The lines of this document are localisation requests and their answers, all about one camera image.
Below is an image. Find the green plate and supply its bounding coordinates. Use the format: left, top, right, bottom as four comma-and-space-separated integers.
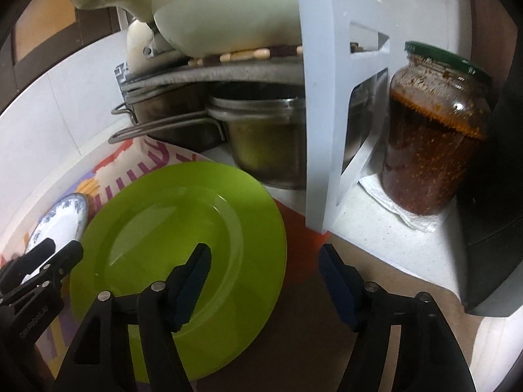
69, 161, 287, 384

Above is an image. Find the blue patterned white plate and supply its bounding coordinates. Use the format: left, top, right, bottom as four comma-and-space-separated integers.
22, 193, 90, 270

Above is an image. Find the white plastic rack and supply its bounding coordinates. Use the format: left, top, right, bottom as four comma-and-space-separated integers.
114, 0, 458, 235

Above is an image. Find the cream pot with steel lid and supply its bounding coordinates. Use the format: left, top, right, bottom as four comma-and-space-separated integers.
126, 20, 158, 75

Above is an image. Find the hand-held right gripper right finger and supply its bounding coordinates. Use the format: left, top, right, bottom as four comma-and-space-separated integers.
319, 244, 477, 392

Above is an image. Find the black appliance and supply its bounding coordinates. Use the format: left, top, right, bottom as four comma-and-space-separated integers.
455, 61, 523, 317

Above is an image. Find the glass jar with green lid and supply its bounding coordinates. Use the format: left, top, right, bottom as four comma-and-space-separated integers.
380, 41, 493, 216

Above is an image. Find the white paper towel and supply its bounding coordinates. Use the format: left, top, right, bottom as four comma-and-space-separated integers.
359, 171, 440, 233

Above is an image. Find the colourful patterned mat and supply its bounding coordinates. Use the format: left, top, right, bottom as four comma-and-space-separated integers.
0, 137, 511, 392

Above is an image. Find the cream kettle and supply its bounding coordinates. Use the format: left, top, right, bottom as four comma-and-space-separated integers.
69, 0, 305, 56

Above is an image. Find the wooden beaded trivet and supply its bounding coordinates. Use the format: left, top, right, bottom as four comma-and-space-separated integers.
188, 45, 305, 67

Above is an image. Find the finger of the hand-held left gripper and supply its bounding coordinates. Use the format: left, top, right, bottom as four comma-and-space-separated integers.
0, 237, 56, 283
0, 240, 84, 308

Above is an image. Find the brown wooden cabinet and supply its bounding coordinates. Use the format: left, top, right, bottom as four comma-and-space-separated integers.
8, 0, 123, 86

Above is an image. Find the pan with wire loop handle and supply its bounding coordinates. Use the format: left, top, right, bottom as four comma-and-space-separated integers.
111, 84, 213, 125

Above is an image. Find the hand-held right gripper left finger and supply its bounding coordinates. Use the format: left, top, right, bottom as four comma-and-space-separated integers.
51, 243, 212, 392

